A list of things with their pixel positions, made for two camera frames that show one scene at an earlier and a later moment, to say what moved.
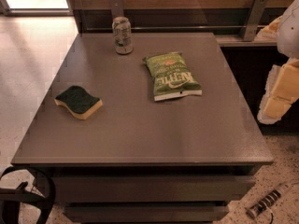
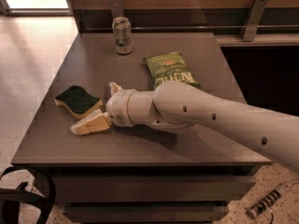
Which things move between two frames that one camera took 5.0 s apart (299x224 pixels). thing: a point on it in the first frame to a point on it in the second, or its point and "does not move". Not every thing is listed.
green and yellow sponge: [78, 100] does not move
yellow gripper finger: [281, 91] to [95, 122]
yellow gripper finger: [269, 33] to [114, 88]
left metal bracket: [117, 7] does not move
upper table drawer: [150, 189] does not move
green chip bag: [170, 77] does not move
